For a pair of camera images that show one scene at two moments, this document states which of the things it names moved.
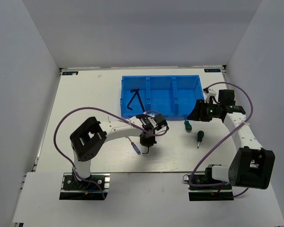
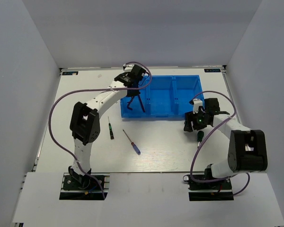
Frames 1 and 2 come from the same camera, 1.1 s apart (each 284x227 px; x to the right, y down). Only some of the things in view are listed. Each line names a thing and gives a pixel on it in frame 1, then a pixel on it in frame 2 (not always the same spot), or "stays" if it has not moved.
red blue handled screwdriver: (135, 147) stays
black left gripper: (150, 142) → (134, 94)
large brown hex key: (137, 90) stays
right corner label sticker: (212, 70) stays
